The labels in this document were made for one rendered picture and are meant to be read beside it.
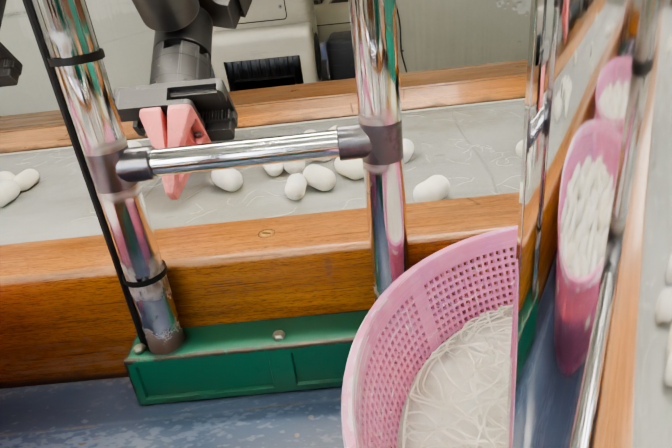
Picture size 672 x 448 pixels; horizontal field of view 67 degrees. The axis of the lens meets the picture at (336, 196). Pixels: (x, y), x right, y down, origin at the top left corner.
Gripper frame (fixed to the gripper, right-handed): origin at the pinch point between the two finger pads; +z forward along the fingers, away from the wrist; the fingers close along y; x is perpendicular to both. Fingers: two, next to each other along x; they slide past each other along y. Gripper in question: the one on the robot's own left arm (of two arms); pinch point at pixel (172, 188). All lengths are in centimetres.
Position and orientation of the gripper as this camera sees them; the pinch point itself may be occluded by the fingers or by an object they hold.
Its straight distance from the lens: 47.9
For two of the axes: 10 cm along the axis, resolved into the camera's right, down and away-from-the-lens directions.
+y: 10.0, -0.9, -0.3
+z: 0.7, 9.1, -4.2
